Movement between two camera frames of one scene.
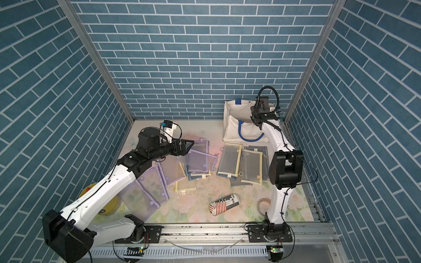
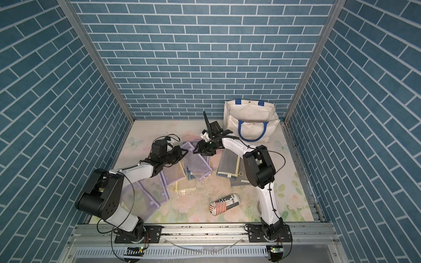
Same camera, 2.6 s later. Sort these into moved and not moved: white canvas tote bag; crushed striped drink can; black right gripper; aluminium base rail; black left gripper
Moved: black left gripper; black right gripper
Not moved: crushed striped drink can; white canvas tote bag; aluminium base rail
